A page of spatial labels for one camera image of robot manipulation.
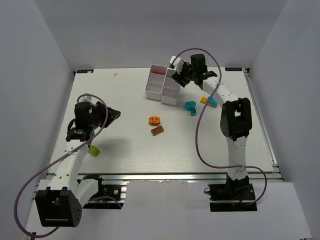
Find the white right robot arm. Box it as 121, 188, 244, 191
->
169, 53, 252, 188

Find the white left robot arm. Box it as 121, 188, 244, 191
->
35, 101, 121, 227

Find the teal rounded lego brick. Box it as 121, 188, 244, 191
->
184, 101, 196, 111

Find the white divided container left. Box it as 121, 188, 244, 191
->
145, 64, 167, 101

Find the lime green lego brick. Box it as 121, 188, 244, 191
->
88, 145, 100, 156

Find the teal rectangular lego brick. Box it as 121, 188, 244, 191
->
207, 98, 218, 108

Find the small teal lego brick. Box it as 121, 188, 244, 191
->
189, 107, 197, 116

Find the yellow butterfly lego brick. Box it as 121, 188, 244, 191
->
148, 116, 161, 126

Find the left blue corner label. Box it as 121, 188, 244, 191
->
76, 69, 94, 74

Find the blue table corner label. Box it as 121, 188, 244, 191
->
225, 67, 243, 72

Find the brown lego plate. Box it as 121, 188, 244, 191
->
150, 125, 164, 136

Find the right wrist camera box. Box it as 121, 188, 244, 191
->
169, 56, 185, 74

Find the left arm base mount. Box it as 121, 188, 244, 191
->
75, 174, 125, 210

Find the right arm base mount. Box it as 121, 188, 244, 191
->
203, 181, 258, 213

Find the aluminium table rail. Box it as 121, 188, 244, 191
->
46, 171, 283, 183

